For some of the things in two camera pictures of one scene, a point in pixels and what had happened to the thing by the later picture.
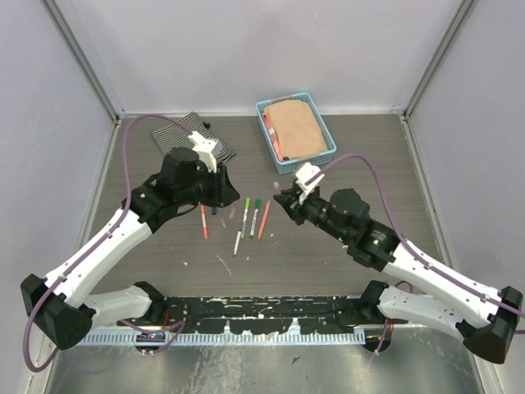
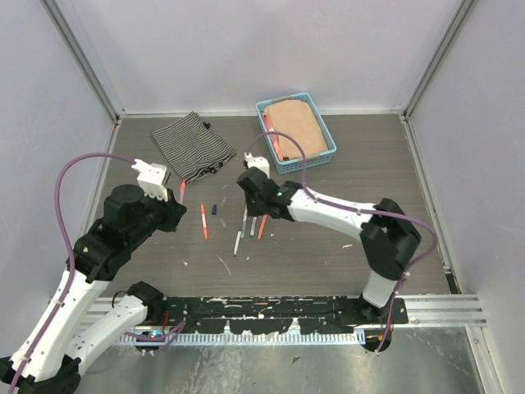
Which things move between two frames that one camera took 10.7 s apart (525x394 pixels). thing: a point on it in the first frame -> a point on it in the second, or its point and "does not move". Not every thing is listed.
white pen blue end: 238,238 does not move
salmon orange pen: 264,219 does not move
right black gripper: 294,208 -> 253,210
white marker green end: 253,224 does not move
